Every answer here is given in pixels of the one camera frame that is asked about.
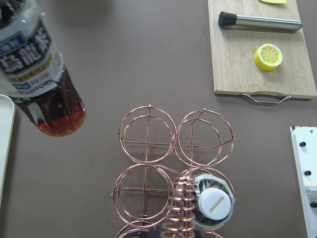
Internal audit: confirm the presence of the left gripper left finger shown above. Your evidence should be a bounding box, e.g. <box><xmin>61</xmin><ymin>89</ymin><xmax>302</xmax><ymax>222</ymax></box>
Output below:
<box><xmin>147</xmin><ymin>230</ymin><xmax>161</xmax><ymax>238</ymax></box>

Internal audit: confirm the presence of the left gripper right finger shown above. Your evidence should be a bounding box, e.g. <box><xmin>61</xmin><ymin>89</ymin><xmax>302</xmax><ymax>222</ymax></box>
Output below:
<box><xmin>193</xmin><ymin>230</ymin><xmax>203</xmax><ymax>238</ymax></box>

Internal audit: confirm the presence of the copper wire bottle basket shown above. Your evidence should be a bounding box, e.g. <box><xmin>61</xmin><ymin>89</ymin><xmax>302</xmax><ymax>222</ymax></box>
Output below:
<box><xmin>112</xmin><ymin>105</ymin><xmax>236</xmax><ymax>238</ymax></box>

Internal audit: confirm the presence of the tea bottle taken out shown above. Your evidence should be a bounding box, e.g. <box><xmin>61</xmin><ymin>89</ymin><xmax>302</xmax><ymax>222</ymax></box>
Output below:
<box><xmin>0</xmin><ymin>0</ymin><xmax>86</xmax><ymax>137</ymax></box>

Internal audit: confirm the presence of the bamboo cutting board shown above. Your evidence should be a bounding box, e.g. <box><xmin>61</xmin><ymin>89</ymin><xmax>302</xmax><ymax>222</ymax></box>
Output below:
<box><xmin>208</xmin><ymin>0</ymin><xmax>317</xmax><ymax>99</ymax></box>

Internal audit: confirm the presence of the half lemon slice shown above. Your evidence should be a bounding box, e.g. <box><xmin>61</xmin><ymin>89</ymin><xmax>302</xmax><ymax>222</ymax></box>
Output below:
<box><xmin>254</xmin><ymin>44</ymin><xmax>283</xmax><ymax>71</ymax></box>

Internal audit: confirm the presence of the cream rabbit tray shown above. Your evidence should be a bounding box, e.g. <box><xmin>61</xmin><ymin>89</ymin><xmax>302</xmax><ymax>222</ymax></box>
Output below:
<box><xmin>0</xmin><ymin>95</ymin><xmax>15</xmax><ymax>200</ymax></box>

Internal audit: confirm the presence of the steel muddler black tip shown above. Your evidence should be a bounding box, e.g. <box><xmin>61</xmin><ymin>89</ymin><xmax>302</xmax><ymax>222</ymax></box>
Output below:
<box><xmin>218</xmin><ymin>11</ymin><xmax>303</xmax><ymax>31</ymax></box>

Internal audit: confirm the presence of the yellow plastic knife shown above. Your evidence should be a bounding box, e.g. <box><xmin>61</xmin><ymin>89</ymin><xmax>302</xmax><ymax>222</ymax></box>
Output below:
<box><xmin>259</xmin><ymin>0</ymin><xmax>287</xmax><ymax>4</ymax></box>

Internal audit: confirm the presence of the tea bottle by handle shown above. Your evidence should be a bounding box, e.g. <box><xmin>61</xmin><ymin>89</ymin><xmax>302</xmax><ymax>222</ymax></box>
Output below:
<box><xmin>193</xmin><ymin>173</ymin><xmax>236</xmax><ymax>231</ymax></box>

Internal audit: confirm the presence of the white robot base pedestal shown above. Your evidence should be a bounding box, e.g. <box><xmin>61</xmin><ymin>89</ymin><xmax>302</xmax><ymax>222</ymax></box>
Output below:
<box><xmin>290</xmin><ymin>126</ymin><xmax>317</xmax><ymax>238</ymax></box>

